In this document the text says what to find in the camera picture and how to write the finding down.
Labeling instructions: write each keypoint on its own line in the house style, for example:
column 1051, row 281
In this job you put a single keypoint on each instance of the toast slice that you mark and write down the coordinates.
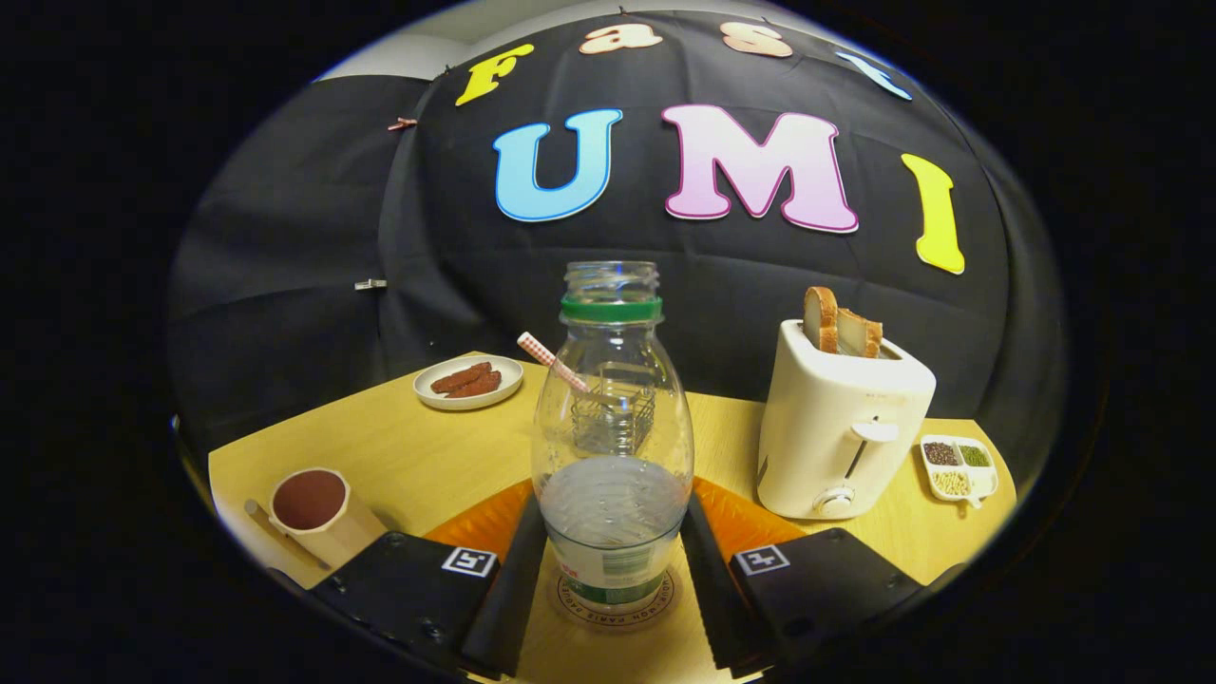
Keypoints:
column 821, row 318
column 858, row 334

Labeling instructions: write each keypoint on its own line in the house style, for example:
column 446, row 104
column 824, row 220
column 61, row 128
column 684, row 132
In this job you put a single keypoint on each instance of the white toaster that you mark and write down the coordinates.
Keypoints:
column 817, row 427

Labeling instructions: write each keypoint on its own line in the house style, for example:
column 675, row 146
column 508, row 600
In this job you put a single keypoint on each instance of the wooden table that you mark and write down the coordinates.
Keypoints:
column 427, row 456

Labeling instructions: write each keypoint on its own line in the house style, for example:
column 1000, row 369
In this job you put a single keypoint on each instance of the red-brown food piece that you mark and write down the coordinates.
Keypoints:
column 461, row 376
column 478, row 384

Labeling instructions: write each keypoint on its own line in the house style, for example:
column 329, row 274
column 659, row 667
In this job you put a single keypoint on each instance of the red cloth clip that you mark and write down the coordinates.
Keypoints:
column 403, row 123

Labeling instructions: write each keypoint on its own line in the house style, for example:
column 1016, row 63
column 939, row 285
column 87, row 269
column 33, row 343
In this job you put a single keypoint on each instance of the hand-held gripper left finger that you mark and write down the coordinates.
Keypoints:
column 508, row 608

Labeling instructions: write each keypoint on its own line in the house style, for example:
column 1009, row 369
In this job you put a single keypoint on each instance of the black backdrop cloth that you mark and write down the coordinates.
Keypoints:
column 665, row 256

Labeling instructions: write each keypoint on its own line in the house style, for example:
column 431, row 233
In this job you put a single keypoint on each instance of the round white plate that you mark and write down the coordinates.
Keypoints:
column 427, row 394

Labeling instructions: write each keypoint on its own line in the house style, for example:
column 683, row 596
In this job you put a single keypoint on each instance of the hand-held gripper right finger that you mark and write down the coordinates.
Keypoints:
column 712, row 608

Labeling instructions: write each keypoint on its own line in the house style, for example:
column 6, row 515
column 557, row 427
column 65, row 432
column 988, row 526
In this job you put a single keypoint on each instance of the white cloth clip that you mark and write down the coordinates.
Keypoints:
column 370, row 284

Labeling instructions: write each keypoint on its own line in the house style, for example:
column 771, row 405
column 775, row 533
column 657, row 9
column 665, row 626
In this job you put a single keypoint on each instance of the white divided seed dish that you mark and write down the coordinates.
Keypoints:
column 959, row 470

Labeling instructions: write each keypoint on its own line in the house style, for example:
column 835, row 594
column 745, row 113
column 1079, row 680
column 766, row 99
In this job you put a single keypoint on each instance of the round cork coaster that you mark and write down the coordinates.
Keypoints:
column 662, row 600

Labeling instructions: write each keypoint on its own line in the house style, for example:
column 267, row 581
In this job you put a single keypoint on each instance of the clear plastic juice bottle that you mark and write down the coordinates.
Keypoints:
column 613, row 522

